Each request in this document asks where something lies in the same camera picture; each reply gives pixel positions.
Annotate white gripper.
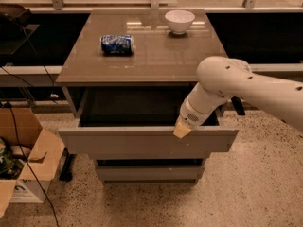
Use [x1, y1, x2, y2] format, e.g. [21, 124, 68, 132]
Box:
[173, 98, 217, 139]

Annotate grey top drawer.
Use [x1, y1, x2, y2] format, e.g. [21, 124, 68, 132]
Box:
[59, 85, 239, 160]

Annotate grey drawer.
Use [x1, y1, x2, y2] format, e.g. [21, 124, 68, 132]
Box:
[96, 166, 204, 182]
[59, 85, 239, 160]

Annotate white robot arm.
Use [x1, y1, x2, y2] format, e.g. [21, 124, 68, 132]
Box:
[173, 56, 303, 138]

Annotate grey bottom drawer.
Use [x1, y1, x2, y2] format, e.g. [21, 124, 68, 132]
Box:
[96, 166, 204, 182]

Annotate grey drawer cabinet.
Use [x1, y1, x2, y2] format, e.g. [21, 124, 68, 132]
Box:
[55, 9, 228, 185]

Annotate black table leg right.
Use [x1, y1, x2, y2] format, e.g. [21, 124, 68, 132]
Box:
[231, 96, 245, 116]

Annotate black table leg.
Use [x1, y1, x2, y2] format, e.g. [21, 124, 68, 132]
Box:
[231, 96, 245, 116]
[59, 154, 74, 182]

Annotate white bowl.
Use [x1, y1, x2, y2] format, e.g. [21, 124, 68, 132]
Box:
[165, 10, 195, 34]

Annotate crushed blue soda can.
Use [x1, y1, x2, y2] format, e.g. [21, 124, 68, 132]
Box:
[100, 35, 134, 55]

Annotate black table leg left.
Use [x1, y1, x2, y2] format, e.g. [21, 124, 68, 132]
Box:
[59, 154, 74, 182]

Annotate cardboard box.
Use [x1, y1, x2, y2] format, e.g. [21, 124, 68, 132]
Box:
[0, 108, 64, 217]

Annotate camouflage cloth in box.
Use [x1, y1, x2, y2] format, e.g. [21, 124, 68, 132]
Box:
[0, 138, 24, 180]

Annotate black device on shelf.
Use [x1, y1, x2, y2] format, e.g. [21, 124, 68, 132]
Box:
[0, 4, 31, 40]

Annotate black cable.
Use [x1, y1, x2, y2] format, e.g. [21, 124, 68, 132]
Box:
[0, 66, 61, 227]

